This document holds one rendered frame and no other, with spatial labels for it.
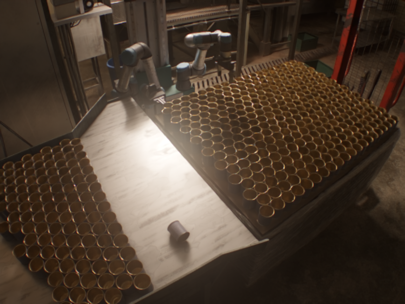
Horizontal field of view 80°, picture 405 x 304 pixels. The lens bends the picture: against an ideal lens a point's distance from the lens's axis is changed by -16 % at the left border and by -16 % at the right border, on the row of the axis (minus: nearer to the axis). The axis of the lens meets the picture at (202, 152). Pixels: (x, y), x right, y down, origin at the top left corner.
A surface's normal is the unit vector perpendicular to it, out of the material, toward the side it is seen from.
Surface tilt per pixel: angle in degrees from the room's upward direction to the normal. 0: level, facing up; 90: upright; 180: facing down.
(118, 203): 0
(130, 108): 0
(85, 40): 90
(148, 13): 90
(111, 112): 0
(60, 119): 90
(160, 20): 90
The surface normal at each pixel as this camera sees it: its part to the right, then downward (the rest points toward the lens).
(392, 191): 0.00, -0.74
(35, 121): 0.54, 0.56
